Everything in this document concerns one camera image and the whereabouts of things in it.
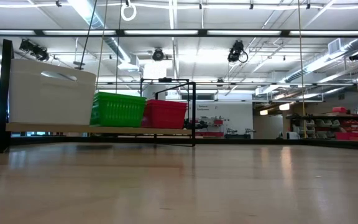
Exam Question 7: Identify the black beam with light strips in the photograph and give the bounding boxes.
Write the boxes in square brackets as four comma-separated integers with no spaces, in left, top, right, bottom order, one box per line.
[0,28,358,39]

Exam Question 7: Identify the yellow hanging rope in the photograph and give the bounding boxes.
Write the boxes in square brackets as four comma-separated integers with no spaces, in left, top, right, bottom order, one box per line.
[296,0,307,140]

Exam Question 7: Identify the black aluminium table frame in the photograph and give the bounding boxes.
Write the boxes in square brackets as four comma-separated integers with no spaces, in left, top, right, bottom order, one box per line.
[11,136,358,152]

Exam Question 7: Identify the black camera with cable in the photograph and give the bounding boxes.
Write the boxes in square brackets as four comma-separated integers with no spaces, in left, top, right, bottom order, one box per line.
[227,39,249,64]

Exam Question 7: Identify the tan hanging cable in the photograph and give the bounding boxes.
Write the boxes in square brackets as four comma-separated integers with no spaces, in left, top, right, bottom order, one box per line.
[95,0,109,93]

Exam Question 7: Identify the shelving rack with red bins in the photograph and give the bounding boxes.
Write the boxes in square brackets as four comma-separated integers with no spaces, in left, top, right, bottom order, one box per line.
[286,105,358,142]

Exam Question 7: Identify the white cable loop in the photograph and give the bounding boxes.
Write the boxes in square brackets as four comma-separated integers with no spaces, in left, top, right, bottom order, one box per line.
[120,1,137,22]

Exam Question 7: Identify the round black ceiling fixture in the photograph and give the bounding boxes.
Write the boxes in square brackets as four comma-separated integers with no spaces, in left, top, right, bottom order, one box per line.
[152,48,165,62]

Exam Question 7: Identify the black hanging cable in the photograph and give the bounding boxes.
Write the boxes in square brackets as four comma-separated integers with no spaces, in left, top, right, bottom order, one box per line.
[78,0,98,72]

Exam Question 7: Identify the white plastic basket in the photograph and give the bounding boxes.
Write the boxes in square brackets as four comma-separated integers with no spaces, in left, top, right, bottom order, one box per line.
[9,62,97,83]
[8,67,97,126]

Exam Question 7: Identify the workstation with red bins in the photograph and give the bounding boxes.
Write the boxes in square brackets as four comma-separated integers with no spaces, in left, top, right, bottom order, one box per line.
[194,115,255,140]

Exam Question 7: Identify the wooden shelf with black frame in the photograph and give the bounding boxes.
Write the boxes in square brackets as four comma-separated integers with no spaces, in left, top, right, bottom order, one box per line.
[0,39,198,154]

